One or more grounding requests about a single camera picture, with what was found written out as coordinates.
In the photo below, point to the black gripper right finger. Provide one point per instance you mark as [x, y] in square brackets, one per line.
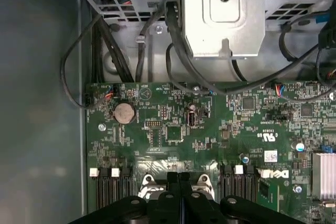
[194, 208]

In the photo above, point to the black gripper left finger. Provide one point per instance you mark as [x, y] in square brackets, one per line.
[168, 208]

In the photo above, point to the silver socket cover frame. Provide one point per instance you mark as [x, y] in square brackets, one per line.
[202, 190]

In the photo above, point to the black CPU socket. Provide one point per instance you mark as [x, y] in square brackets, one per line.
[148, 178]

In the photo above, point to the RAM slot black clip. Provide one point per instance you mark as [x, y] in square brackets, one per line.
[104, 182]
[227, 182]
[251, 182]
[127, 182]

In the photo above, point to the RAM slot white clip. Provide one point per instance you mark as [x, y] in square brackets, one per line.
[239, 169]
[94, 172]
[115, 172]

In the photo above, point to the blue capacitor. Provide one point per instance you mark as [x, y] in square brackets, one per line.
[299, 146]
[245, 159]

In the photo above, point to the green motherboard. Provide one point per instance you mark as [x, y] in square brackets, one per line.
[236, 134]

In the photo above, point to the silver internal USB port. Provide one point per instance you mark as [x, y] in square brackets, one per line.
[191, 119]

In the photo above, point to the white barcode sticker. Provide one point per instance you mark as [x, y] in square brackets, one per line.
[271, 155]

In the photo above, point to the silver coin battery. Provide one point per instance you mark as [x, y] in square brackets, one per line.
[124, 113]

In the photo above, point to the silver board screw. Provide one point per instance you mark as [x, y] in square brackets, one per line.
[102, 127]
[298, 189]

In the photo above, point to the black square chip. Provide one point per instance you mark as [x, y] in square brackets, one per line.
[248, 103]
[306, 110]

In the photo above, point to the silver finned heatsink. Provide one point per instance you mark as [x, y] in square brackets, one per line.
[325, 176]

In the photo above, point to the black silver PC case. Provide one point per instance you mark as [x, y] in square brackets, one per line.
[39, 103]

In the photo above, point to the silver metal disk bay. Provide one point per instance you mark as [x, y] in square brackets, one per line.
[249, 11]

